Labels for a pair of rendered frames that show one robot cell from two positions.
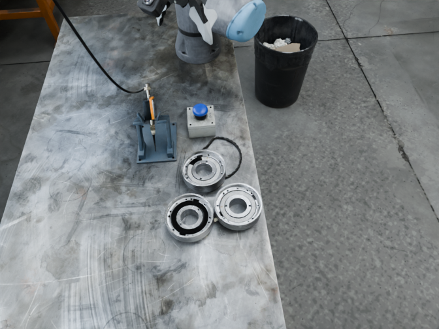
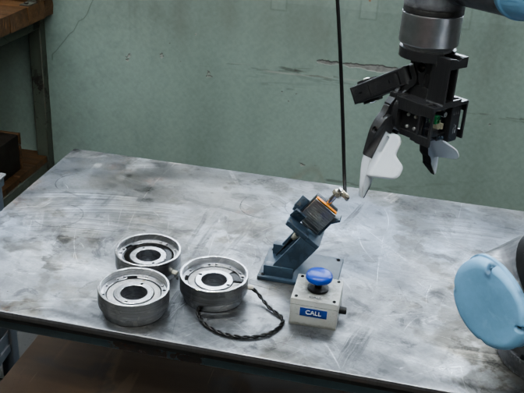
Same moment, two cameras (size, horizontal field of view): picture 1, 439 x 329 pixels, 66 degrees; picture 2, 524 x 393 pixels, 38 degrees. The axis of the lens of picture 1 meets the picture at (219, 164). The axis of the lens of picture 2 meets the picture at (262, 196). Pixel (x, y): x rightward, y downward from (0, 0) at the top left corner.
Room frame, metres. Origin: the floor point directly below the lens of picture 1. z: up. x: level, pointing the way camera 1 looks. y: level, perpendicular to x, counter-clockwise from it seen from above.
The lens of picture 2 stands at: (0.76, -0.91, 1.46)
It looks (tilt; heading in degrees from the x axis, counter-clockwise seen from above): 26 degrees down; 104
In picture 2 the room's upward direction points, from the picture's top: 4 degrees clockwise
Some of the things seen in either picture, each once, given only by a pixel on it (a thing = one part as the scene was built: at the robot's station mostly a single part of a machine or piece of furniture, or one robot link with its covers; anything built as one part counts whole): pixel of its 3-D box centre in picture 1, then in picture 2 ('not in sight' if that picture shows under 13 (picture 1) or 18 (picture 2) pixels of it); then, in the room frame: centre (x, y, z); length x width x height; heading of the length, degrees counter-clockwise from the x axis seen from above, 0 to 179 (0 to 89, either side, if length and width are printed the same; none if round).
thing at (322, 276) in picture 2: (200, 114); (318, 285); (0.61, 0.04, 0.85); 0.04 x 0.04 x 0.05
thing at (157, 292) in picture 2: (238, 207); (133, 297); (0.35, -0.04, 0.82); 0.08 x 0.08 x 0.02
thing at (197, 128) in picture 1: (201, 119); (320, 301); (0.62, 0.04, 0.82); 0.08 x 0.07 x 0.05; 3
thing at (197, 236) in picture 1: (189, 219); (148, 260); (0.33, 0.07, 0.82); 0.10 x 0.10 x 0.04
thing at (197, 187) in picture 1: (204, 172); (214, 284); (0.45, 0.04, 0.82); 0.10 x 0.10 x 0.04
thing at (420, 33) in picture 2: not in sight; (431, 30); (0.72, 0.07, 1.24); 0.08 x 0.08 x 0.05
